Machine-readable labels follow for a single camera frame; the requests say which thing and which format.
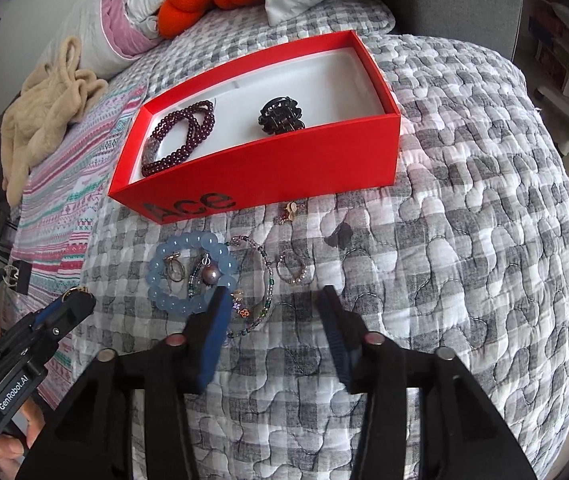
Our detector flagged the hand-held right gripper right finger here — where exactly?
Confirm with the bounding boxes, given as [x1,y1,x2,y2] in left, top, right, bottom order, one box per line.
[317,285,547,480]

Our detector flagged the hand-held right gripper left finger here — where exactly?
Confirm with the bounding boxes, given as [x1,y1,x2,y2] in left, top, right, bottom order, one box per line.
[14,285,235,480]

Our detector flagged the purple pearl pendant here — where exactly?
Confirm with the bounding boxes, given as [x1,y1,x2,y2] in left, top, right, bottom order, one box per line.
[199,255,222,286]

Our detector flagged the small beaded hoop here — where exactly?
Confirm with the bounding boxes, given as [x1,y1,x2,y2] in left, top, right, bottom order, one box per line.
[275,254,310,286]

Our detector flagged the multicolour beaded necklace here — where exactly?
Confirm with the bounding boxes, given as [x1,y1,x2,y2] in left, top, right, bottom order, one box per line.
[187,234,275,341]

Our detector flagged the gold ring earrings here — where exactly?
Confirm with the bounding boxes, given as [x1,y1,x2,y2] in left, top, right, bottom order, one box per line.
[164,254,186,282]

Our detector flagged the light blue bead bracelet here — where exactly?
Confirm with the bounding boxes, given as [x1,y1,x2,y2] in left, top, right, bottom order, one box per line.
[147,232,239,317]

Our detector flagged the small gold earring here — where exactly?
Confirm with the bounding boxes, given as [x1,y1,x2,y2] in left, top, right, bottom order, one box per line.
[278,201,307,225]

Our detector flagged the red cardboard box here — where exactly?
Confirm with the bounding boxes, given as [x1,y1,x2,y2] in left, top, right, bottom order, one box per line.
[108,30,402,224]

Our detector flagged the dark red bead bracelet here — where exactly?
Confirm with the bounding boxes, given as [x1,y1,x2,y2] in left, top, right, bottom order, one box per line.
[141,100,216,177]

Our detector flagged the black hair claw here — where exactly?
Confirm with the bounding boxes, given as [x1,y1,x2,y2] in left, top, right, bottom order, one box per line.
[258,95,306,135]

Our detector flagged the person's left hand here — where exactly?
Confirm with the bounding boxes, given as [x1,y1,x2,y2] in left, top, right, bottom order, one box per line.
[0,399,48,462]

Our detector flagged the small black object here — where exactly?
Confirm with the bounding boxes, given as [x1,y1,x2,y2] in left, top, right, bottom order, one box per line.
[10,260,33,295]

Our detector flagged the striped patterned blanket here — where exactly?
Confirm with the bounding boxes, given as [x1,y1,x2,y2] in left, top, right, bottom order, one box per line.
[12,85,148,411]

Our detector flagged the grey checked quilt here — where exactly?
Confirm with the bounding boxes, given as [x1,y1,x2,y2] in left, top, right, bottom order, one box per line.
[82,0,569,480]

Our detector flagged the beige fleece blanket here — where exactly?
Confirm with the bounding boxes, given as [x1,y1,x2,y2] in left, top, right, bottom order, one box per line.
[3,36,111,206]

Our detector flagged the pink and white pillow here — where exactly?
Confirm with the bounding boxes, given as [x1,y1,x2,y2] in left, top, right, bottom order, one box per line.
[39,0,175,78]

